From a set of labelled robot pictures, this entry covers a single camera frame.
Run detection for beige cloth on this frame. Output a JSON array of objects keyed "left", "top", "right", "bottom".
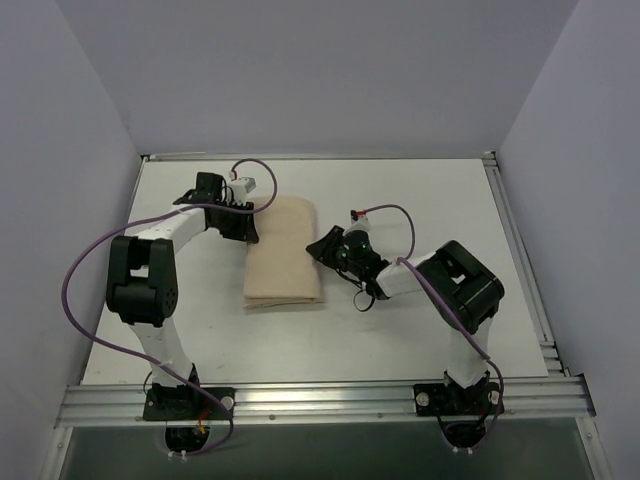
[{"left": 243, "top": 196, "right": 323, "bottom": 310}]

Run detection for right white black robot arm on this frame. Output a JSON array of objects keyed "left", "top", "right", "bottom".
[{"left": 306, "top": 226, "right": 505, "bottom": 413}]

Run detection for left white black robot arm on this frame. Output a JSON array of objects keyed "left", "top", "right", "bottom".
[{"left": 106, "top": 172, "right": 259, "bottom": 419}]

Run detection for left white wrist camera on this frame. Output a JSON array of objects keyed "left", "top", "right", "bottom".
[{"left": 227, "top": 177, "right": 256, "bottom": 205}]

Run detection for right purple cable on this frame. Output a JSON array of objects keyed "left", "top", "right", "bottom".
[{"left": 349, "top": 203, "right": 505, "bottom": 447}]

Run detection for purple cable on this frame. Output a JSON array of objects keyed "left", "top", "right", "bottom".
[
  {"left": 349, "top": 203, "right": 505, "bottom": 447},
  {"left": 61, "top": 158, "right": 279, "bottom": 457}
]

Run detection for back aluminium rail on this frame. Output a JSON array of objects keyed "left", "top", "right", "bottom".
[{"left": 142, "top": 151, "right": 497, "bottom": 163}]

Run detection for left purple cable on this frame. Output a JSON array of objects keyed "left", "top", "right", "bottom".
[{"left": 61, "top": 158, "right": 279, "bottom": 457}]

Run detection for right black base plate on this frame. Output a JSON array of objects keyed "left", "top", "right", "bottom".
[{"left": 412, "top": 380, "right": 504, "bottom": 417}]

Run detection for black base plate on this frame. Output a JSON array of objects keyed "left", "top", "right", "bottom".
[
  {"left": 412, "top": 380, "right": 504, "bottom": 417},
  {"left": 142, "top": 384, "right": 236, "bottom": 422}
]

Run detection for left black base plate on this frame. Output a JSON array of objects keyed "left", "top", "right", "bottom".
[{"left": 142, "top": 384, "right": 236, "bottom": 422}]

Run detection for front aluminium rail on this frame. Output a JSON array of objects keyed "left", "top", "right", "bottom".
[{"left": 56, "top": 376, "right": 595, "bottom": 427}]

